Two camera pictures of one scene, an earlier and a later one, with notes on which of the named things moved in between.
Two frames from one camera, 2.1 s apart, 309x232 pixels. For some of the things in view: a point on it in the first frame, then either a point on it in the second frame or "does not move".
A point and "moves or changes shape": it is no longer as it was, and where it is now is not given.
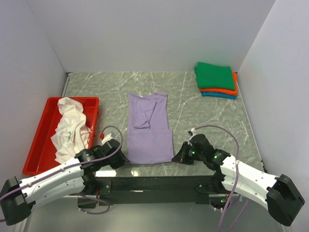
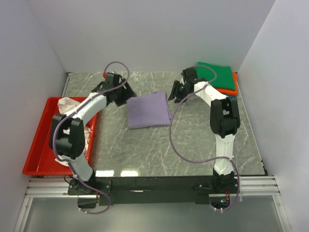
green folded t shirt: (214, 77) does not move
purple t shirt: (150, 140) moves or changes shape
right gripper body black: (189, 154) -> (179, 91)
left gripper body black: (117, 161) -> (123, 94)
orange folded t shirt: (224, 91) does not move
